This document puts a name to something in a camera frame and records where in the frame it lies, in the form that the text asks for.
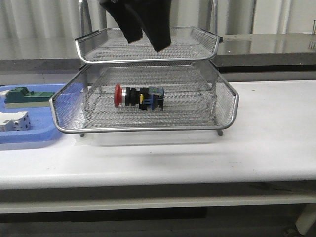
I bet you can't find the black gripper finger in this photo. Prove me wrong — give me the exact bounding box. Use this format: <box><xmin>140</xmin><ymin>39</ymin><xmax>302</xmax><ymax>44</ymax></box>
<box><xmin>124</xmin><ymin>0</ymin><xmax>171</xmax><ymax>52</ymax></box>
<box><xmin>99</xmin><ymin>0</ymin><xmax>143</xmax><ymax>44</ymax></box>

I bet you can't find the silver mesh tray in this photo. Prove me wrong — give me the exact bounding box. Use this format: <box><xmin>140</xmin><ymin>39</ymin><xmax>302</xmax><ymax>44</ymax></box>
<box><xmin>50</xmin><ymin>60</ymin><xmax>239</xmax><ymax>133</ymax></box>
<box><xmin>75</xmin><ymin>26</ymin><xmax>221</xmax><ymax>64</ymax></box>

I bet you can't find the red emergency stop button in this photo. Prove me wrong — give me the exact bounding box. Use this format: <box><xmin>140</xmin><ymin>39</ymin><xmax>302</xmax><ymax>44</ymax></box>
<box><xmin>114</xmin><ymin>84</ymin><xmax>164</xmax><ymax>110</ymax></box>

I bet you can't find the silver mesh top tray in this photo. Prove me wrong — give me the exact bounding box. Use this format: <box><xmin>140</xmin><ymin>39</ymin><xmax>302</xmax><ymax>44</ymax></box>
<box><xmin>75</xmin><ymin>26</ymin><xmax>221</xmax><ymax>64</ymax></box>

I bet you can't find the green terminal block module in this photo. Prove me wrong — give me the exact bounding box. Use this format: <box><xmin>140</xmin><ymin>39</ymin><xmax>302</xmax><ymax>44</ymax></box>
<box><xmin>4</xmin><ymin>87</ymin><xmax>54</xmax><ymax>109</ymax></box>

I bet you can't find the blue plastic tray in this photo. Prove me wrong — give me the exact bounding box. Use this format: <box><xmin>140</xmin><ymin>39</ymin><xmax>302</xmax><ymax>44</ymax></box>
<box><xmin>0</xmin><ymin>98</ymin><xmax>62</xmax><ymax>150</ymax></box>

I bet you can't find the dark granite counter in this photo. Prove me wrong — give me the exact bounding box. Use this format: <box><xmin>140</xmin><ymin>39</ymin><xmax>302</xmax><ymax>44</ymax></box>
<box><xmin>0</xmin><ymin>33</ymin><xmax>316</xmax><ymax>73</ymax></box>

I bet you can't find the white circuit breaker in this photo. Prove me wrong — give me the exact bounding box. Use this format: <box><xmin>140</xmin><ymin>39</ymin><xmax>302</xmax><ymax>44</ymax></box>
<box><xmin>0</xmin><ymin>111</ymin><xmax>31</xmax><ymax>132</ymax></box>

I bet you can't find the white table leg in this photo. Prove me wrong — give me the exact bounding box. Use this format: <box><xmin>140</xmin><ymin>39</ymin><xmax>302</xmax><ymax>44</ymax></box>
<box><xmin>295</xmin><ymin>203</ymin><xmax>316</xmax><ymax>235</ymax></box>

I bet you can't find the grey metal rack frame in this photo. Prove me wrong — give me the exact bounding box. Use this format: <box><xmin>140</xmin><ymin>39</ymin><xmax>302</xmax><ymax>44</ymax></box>
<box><xmin>78</xmin><ymin>0</ymin><xmax>224</xmax><ymax>138</ymax></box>

